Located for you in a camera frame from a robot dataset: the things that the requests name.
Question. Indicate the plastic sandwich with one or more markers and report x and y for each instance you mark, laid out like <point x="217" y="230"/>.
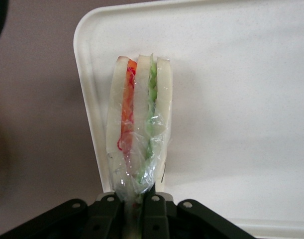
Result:
<point x="141" y="119"/>

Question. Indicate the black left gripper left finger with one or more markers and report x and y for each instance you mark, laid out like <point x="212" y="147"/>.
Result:
<point x="99" y="219"/>

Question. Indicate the white plastic tray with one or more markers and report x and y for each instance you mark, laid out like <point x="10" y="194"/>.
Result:
<point x="229" y="99"/>

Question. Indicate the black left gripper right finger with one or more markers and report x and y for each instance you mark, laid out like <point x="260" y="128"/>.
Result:
<point x="171" y="219"/>

